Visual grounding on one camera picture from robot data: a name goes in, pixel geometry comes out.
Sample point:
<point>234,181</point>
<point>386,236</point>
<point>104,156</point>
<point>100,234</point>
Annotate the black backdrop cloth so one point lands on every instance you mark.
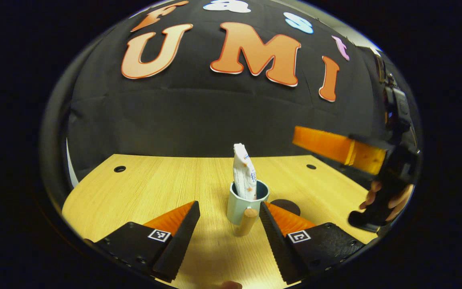
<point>195,116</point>

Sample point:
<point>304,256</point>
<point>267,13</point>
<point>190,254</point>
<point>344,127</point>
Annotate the dark brown round coaster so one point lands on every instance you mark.
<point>289,206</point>

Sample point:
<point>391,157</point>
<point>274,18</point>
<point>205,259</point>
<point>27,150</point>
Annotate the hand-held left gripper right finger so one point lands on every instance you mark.
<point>277,241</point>

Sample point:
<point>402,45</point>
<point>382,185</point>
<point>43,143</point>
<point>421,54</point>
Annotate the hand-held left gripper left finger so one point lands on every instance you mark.
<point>181,241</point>

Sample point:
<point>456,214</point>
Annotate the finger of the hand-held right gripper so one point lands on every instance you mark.
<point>323,144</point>

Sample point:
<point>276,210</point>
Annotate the white toothpaste tube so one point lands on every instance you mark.
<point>244,172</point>

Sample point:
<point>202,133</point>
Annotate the wooden desktop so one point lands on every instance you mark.
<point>134,188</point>

